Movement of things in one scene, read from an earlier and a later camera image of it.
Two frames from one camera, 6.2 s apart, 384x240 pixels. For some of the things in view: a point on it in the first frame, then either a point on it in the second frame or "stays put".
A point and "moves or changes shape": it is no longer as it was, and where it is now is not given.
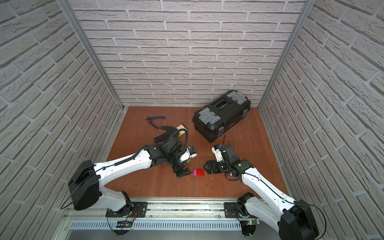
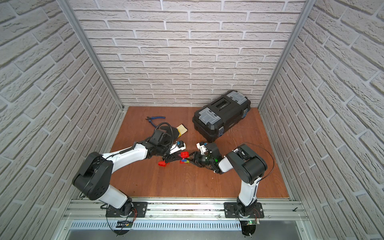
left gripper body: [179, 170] to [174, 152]
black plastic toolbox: [210, 121] stays put
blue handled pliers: [151, 118] stays put
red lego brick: [200, 172] moves or changes shape
